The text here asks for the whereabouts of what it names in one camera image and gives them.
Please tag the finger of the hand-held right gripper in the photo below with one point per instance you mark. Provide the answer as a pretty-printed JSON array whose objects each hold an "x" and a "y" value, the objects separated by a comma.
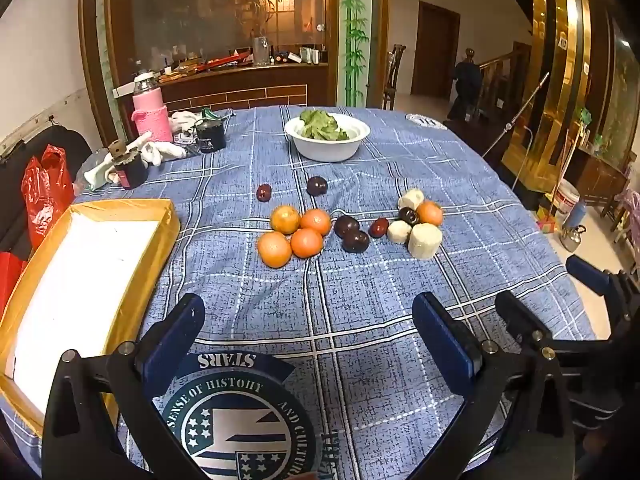
[
  {"x": 520, "y": 317},
  {"x": 587, "y": 272}
]

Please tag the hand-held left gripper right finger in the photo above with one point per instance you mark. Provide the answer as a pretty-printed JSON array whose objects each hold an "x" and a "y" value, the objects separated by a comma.
[{"x": 440, "y": 342}]

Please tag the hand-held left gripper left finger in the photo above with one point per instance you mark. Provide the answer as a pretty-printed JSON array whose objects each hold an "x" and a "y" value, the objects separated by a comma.
[{"x": 170, "y": 342}]

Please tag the large white sugarcane piece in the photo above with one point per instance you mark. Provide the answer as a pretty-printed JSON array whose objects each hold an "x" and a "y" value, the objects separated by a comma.
[{"x": 425, "y": 241}]

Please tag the yellow cardboard box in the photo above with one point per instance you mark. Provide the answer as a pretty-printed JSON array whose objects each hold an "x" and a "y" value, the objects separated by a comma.
[{"x": 85, "y": 270}]

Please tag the red jujube date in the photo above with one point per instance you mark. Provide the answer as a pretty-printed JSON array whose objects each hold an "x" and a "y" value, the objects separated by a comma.
[
  {"x": 264, "y": 192},
  {"x": 378, "y": 227}
]

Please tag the yellowish mandarin orange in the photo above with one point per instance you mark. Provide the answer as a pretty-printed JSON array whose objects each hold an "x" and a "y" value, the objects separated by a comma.
[{"x": 285, "y": 219}]

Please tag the metal kettle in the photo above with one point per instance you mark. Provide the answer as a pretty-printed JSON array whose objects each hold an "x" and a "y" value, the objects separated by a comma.
[{"x": 572, "y": 240}]

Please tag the blue bottle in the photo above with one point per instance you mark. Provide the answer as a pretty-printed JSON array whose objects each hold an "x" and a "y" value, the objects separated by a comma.
[{"x": 576, "y": 214}]

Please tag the white bucket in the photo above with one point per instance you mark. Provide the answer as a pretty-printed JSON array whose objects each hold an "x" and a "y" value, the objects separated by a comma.
[{"x": 567, "y": 200}]

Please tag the blue plaid tablecloth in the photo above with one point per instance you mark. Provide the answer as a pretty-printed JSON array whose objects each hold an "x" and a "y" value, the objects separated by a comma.
[{"x": 350, "y": 285}]

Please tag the red paper bag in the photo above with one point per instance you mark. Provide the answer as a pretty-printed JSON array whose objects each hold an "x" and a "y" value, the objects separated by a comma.
[{"x": 10, "y": 280}]

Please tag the metal pole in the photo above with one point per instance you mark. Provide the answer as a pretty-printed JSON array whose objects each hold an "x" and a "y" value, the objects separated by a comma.
[{"x": 520, "y": 112}]

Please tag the black jar with cork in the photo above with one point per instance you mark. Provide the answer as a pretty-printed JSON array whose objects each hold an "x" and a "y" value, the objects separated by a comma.
[{"x": 130, "y": 172}]

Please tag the mint green cloth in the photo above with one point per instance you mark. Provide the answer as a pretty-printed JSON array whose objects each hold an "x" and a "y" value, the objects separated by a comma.
[{"x": 97, "y": 175}]

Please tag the golden column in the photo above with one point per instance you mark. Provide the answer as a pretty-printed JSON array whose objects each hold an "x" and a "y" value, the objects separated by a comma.
[{"x": 550, "y": 85}]

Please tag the red plastic bag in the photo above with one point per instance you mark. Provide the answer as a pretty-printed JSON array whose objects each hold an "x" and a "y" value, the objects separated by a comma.
[{"x": 45, "y": 195}]

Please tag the black patterned pouch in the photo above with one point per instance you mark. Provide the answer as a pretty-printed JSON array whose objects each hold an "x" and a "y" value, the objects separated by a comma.
[{"x": 186, "y": 144}]

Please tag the wooden stair railing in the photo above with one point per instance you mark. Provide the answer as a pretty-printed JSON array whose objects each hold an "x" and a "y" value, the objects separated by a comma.
[{"x": 505, "y": 85}]

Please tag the black cylindrical container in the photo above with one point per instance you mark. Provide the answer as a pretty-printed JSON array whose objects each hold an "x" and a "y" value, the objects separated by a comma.
[{"x": 211, "y": 137}]

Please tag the black sofa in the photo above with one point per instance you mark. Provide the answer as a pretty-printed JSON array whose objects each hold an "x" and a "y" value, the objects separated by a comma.
[{"x": 70, "y": 145}]

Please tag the white cloth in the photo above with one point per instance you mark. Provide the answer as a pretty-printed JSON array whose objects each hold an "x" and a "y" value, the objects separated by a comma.
[{"x": 185, "y": 120}]

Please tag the white bowl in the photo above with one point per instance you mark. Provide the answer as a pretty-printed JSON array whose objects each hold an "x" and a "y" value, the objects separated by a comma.
[{"x": 325, "y": 149}]

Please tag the pink thermos bottle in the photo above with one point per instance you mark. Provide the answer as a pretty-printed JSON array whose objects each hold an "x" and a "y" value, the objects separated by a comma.
[{"x": 150, "y": 110}]

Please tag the green lettuce leaves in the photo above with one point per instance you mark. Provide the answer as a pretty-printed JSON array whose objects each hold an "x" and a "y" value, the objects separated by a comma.
[{"x": 320, "y": 125}]

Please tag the wooden bar counter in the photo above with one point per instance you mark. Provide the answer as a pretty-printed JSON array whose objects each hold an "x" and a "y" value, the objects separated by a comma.
[{"x": 250, "y": 87}]

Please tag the brown wooden door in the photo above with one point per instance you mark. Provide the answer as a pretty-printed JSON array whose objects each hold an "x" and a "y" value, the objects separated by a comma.
[{"x": 435, "y": 50}]

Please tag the wooden chair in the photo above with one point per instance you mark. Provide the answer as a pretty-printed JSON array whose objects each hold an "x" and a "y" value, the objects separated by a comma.
[{"x": 395, "y": 75}]

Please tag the glass pitcher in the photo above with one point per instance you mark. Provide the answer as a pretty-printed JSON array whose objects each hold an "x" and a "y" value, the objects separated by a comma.
[{"x": 260, "y": 50}]

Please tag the bamboo painted panel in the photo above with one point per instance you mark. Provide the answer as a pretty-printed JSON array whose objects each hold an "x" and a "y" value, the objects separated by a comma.
[{"x": 356, "y": 35}]

